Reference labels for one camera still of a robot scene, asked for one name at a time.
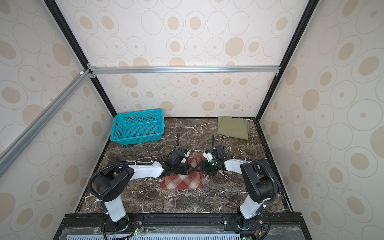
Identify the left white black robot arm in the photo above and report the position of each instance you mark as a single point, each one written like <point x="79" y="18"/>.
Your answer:
<point x="108" y="183"/>

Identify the right black corner post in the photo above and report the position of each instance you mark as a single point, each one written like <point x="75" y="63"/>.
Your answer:
<point x="303" y="23"/>

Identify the olive green skirt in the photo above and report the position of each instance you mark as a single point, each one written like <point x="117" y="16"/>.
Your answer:
<point x="233" y="127"/>

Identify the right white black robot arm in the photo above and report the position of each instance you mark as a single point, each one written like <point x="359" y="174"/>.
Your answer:
<point x="261" y="182"/>

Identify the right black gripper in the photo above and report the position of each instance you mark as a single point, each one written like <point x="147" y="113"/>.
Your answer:
<point x="207" y="166"/>

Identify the black corner post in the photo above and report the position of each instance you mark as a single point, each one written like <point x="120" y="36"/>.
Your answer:
<point x="59" y="18"/>
<point x="303" y="23"/>

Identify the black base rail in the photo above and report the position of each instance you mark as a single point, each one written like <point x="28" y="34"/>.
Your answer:
<point x="217" y="226"/>

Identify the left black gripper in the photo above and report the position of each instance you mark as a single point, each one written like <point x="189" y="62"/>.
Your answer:
<point x="186" y="169"/>

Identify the teal plastic basket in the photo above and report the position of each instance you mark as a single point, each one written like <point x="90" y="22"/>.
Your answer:
<point x="138" y="127"/>

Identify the horizontal aluminium frame bar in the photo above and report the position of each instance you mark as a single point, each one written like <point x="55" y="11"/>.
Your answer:
<point x="186" y="70"/>

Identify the left diagonal aluminium frame bar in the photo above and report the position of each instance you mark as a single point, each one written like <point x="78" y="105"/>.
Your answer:
<point x="26" y="137"/>

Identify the left black corner post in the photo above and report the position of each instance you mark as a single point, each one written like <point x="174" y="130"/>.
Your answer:
<point x="59" y="18"/>

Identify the red plaid skirt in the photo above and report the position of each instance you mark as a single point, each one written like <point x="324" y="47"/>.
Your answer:
<point x="183" y="182"/>

